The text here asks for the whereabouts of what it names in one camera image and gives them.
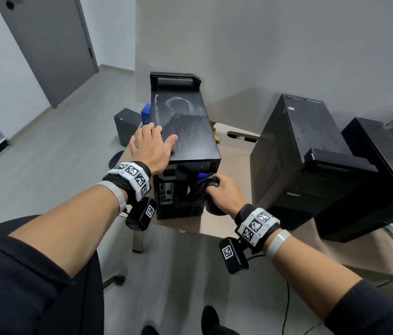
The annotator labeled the person's left hand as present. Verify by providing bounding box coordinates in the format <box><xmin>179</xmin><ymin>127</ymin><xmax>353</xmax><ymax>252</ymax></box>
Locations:
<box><xmin>128</xmin><ymin>122</ymin><xmax>179</xmax><ymax>176</ymax></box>

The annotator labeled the person's right hand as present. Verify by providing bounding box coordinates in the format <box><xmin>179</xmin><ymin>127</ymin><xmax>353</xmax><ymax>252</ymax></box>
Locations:
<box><xmin>205</xmin><ymin>174</ymin><xmax>248</xmax><ymax>220</ymax></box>

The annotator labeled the grey cleaning cloth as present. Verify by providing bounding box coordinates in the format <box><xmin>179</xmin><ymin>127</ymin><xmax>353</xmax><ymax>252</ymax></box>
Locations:
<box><xmin>191</xmin><ymin>172</ymin><xmax>227</xmax><ymax>216</ymax></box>

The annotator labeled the black device with blue light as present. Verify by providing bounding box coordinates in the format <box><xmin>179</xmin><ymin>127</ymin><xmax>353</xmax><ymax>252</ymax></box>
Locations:
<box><xmin>149</xmin><ymin>72</ymin><xmax>222</xmax><ymax>220</ymax></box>

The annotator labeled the black Lenovo tower case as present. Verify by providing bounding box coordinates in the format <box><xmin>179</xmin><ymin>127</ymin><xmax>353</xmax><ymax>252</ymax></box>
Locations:
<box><xmin>250</xmin><ymin>94</ymin><xmax>380</xmax><ymax>231</ymax></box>

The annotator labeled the slim black vented computer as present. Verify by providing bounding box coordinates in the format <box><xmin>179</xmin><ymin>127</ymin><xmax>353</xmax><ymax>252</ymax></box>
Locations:
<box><xmin>314</xmin><ymin>117</ymin><xmax>393</xmax><ymax>244</ymax></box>

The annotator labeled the person's left forearm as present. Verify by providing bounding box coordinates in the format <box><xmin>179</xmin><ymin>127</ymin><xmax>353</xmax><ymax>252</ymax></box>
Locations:
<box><xmin>0</xmin><ymin>184</ymin><xmax>127</xmax><ymax>335</ymax></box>

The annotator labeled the person's right forearm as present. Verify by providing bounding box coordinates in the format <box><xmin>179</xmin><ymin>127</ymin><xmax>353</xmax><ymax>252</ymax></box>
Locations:
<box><xmin>270</xmin><ymin>237</ymin><xmax>393</xmax><ymax>335</ymax></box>

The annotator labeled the person's right shoe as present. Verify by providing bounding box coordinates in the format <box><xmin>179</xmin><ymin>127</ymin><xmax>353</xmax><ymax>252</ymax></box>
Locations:
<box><xmin>200</xmin><ymin>305</ymin><xmax>220</xmax><ymax>335</ymax></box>

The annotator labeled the black floor box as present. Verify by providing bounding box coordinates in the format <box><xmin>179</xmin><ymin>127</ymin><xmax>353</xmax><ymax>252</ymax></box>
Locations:
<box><xmin>114</xmin><ymin>107</ymin><xmax>143</xmax><ymax>147</ymax></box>

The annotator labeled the left wrist marker band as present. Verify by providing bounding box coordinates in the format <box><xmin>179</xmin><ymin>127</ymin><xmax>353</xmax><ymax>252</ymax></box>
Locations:
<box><xmin>102</xmin><ymin>161</ymin><xmax>152</xmax><ymax>206</ymax></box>

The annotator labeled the wrist marker band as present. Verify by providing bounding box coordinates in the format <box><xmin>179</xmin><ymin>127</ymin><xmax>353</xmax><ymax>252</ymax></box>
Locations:
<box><xmin>235</xmin><ymin>204</ymin><xmax>282</xmax><ymax>255</ymax></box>
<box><xmin>102</xmin><ymin>161</ymin><xmax>152</xmax><ymax>206</ymax></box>

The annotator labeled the small blue plastic box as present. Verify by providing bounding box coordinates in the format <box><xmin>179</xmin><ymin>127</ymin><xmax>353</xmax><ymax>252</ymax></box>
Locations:
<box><xmin>140</xmin><ymin>103</ymin><xmax>152</xmax><ymax>125</ymax></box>

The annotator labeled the dark blue waste bin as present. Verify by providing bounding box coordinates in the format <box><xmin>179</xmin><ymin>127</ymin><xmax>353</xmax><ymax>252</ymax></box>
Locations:
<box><xmin>108</xmin><ymin>151</ymin><xmax>126</xmax><ymax>170</ymax></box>

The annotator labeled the right wrist marker band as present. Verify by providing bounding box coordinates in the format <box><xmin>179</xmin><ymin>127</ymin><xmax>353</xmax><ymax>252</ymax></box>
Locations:
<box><xmin>235</xmin><ymin>204</ymin><xmax>282</xmax><ymax>255</ymax></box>

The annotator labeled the metal desk leg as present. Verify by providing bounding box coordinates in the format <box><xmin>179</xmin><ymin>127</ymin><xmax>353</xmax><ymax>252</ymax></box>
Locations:
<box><xmin>132</xmin><ymin>230</ymin><xmax>145</xmax><ymax>254</ymax></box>

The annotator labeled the grey door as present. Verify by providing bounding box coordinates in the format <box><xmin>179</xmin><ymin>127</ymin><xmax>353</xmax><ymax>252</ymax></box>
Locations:
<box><xmin>0</xmin><ymin>0</ymin><xmax>99</xmax><ymax>109</ymax></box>

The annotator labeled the black office chair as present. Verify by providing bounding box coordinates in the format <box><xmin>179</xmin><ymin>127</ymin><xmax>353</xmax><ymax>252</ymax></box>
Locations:
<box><xmin>0</xmin><ymin>215</ymin><xmax>126</xmax><ymax>335</ymax></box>

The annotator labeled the white left wrist strap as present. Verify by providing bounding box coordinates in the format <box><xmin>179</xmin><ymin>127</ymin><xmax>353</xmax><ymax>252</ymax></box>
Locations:
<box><xmin>95</xmin><ymin>180</ymin><xmax>127</xmax><ymax>215</ymax></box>

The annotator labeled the white wrist strap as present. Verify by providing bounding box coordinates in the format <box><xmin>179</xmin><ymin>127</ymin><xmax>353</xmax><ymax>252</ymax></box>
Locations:
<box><xmin>95</xmin><ymin>180</ymin><xmax>127</xmax><ymax>215</ymax></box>
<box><xmin>265</xmin><ymin>229</ymin><xmax>292</xmax><ymax>261</ymax></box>

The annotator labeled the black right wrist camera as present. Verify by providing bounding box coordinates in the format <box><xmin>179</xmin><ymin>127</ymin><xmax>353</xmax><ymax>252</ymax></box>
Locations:
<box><xmin>218</xmin><ymin>237</ymin><xmax>250</xmax><ymax>275</ymax></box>

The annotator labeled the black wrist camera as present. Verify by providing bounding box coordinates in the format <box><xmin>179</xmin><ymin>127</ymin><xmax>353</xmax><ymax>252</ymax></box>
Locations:
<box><xmin>218</xmin><ymin>237</ymin><xmax>250</xmax><ymax>275</ymax></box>
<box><xmin>125</xmin><ymin>197</ymin><xmax>158</xmax><ymax>231</ymax></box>

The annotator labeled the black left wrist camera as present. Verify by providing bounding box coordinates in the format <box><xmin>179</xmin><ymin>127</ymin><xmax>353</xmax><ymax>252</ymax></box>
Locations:
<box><xmin>125</xmin><ymin>197</ymin><xmax>158</xmax><ymax>231</ymax></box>

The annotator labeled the white right wrist strap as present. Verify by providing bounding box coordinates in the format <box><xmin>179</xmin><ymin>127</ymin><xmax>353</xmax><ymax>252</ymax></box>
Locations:
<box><xmin>265</xmin><ymin>229</ymin><xmax>292</xmax><ymax>261</ymax></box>

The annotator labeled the black floor cable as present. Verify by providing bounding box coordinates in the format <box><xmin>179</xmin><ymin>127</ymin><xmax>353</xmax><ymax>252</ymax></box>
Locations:
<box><xmin>282</xmin><ymin>282</ymin><xmax>290</xmax><ymax>335</ymax></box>

